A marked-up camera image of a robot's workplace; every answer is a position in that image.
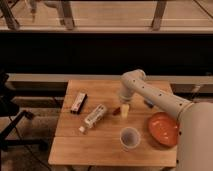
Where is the black chair base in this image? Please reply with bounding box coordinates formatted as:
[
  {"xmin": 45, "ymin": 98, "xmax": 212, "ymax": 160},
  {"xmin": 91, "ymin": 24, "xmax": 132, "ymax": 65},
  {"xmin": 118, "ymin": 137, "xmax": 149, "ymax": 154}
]
[{"xmin": 0, "ymin": 69, "xmax": 48, "ymax": 151}]

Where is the wooden table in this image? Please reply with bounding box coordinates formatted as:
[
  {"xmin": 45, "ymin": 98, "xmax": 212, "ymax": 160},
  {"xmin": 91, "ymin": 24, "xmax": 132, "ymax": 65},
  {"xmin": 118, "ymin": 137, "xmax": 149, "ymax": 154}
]
[{"xmin": 49, "ymin": 80, "xmax": 176, "ymax": 167}]

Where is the clear plastic bottle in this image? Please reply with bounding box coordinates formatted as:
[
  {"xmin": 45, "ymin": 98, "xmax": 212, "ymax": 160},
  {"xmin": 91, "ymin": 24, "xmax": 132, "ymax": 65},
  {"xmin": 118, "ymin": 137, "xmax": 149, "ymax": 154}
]
[{"xmin": 79, "ymin": 104, "xmax": 107, "ymax": 133}]

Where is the translucent yellowish gripper finger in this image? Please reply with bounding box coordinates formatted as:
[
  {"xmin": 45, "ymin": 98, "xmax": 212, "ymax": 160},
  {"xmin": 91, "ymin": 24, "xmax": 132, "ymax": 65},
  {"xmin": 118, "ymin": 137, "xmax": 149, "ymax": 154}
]
[{"xmin": 120, "ymin": 104, "xmax": 130, "ymax": 118}]

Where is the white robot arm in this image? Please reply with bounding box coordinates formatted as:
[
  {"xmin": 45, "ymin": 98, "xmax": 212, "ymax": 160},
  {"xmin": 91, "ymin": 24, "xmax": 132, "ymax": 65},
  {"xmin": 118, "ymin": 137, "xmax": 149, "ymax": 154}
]
[{"xmin": 119, "ymin": 69, "xmax": 213, "ymax": 171}]

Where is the blue sponge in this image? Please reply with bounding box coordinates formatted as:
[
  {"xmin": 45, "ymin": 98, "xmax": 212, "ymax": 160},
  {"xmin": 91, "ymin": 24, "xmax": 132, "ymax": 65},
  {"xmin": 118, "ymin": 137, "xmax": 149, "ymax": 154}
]
[{"xmin": 144, "ymin": 99, "xmax": 154, "ymax": 108}]

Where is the orange red bowl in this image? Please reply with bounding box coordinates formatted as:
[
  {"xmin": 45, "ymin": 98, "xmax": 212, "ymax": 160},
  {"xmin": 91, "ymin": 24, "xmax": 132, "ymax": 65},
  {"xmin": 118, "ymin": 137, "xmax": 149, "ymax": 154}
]
[{"xmin": 148, "ymin": 112, "xmax": 179, "ymax": 147}]

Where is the black and white box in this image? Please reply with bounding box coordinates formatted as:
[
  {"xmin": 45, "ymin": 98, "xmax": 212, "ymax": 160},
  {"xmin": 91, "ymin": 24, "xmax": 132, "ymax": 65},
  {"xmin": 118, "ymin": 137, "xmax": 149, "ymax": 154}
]
[{"xmin": 70, "ymin": 92, "xmax": 87, "ymax": 114}]

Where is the red chili pepper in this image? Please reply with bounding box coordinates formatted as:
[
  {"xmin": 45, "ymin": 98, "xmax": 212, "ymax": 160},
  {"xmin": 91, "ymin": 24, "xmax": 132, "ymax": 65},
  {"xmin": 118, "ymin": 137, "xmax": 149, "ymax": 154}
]
[{"xmin": 112, "ymin": 107, "xmax": 121, "ymax": 116}]

